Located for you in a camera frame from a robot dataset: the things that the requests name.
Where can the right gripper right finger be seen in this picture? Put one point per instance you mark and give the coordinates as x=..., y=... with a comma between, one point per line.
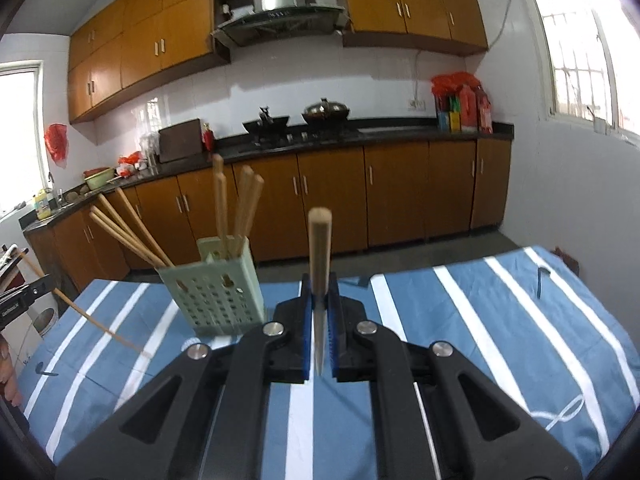
x=435, y=414

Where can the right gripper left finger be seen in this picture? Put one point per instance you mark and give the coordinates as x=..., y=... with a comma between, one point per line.
x=204, y=415

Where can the wooden chopstick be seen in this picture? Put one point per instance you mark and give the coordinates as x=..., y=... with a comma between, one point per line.
x=113, y=215
x=254, y=193
x=221, y=205
x=246, y=180
x=142, y=227
x=320, y=236
x=125, y=239
x=55, y=291

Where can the orange lower kitchen cabinets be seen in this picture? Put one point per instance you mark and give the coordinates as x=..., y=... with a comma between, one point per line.
x=380, y=194

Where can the orange kitchen cabinets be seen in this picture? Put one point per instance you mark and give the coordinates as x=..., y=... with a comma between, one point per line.
x=380, y=194
x=133, y=46

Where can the orange upper kitchen cabinets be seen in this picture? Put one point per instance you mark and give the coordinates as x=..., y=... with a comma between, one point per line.
x=133, y=46

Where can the person's left hand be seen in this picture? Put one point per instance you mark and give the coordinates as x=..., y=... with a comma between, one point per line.
x=8, y=379

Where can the black hex key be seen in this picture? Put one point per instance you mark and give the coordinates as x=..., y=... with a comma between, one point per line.
x=542, y=273
x=42, y=370

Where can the yellow detergent bottle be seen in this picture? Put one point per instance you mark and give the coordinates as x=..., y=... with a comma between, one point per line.
x=42, y=204

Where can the green perforated utensil holder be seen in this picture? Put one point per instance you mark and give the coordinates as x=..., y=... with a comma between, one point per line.
x=218, y=296

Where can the blue white striped tablecloth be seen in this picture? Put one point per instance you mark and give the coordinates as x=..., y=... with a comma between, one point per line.
x=563, y=357

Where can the left window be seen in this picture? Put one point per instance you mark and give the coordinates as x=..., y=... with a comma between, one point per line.
x=21, y=158

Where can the window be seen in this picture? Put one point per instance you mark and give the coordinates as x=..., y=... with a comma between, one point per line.
x=21, y=158
x=593, y=57

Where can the green basin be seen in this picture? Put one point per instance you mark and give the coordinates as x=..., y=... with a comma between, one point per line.
x=98, y=177

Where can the red white plastic bag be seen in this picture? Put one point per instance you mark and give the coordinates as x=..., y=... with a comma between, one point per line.
x=129, y=165

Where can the brown cutting board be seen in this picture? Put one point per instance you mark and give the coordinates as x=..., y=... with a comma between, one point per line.
x=181, y=141

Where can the red bottle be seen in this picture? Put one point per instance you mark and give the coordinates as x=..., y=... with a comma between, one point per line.
x=208, y=138

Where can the black countertop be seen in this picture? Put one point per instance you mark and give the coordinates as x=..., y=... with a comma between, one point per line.
x=300, y=139

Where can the black wok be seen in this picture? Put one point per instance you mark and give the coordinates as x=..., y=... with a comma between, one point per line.
x=266, y=128

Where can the red plastic bag on counter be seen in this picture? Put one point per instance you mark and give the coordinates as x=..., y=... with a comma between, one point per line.
x=461, y=104

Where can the wok with steel lid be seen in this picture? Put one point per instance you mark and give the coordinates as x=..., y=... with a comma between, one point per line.
x=326, y=114

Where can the steel range hood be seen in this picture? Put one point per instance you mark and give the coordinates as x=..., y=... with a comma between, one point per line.
x=271, y=20

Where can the right window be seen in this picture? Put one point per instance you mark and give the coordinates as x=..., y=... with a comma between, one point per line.
x=593, y=57

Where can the red bag hanging on wall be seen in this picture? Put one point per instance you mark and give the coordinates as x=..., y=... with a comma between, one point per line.
x=56, y=142

